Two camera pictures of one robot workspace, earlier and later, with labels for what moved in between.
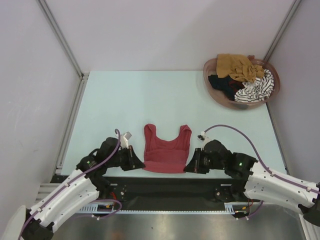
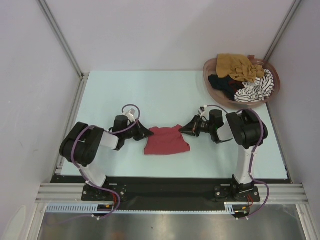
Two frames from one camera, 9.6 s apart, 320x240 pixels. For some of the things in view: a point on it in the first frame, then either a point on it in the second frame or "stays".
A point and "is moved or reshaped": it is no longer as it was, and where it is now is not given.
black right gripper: [194, 166] -> [192, 127]
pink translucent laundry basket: [210, 68] stays
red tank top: [163, 156] is moved or reshaped
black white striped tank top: [260, 90] stays
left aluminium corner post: [83, 75] stays
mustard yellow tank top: [239, 67] stays
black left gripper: [133, 162] -> [142, 132]
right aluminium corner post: [295, 5] stays
